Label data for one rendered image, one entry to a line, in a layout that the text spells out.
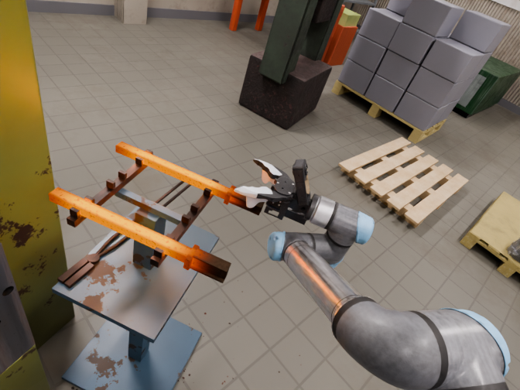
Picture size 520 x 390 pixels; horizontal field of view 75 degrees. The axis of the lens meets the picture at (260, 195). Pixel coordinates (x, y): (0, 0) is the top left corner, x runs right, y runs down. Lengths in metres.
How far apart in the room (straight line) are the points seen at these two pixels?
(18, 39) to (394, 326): 0.90
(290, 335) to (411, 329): 1.29
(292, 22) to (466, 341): 2.70
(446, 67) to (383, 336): 3.71
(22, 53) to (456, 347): 0.98
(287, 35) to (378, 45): 1.58
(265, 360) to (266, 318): 0.21
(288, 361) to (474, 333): 1.23
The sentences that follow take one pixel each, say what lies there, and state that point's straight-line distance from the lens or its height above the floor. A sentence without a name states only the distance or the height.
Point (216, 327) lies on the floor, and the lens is 1.75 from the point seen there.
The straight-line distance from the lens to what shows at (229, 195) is 0.90.
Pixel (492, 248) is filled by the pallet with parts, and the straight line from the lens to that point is 3.09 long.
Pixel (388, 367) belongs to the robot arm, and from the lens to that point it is 0.59.
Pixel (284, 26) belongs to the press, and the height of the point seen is 0.86.
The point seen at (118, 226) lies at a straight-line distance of 0.80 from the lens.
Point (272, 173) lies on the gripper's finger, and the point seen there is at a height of 1.03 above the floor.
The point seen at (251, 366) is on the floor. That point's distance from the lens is 1.71.
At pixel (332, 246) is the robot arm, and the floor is 0.94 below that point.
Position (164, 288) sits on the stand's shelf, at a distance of 1.03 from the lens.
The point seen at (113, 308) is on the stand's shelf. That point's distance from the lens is 1.00.
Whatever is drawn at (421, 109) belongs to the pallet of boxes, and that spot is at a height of 0.36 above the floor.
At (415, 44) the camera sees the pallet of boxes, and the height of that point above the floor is 0.89.
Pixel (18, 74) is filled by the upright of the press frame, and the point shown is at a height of 1.13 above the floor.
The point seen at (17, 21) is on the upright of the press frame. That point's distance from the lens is 0.91.
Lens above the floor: 1.54
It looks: 39 degrees down
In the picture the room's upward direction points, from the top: 20 degrees clockwise
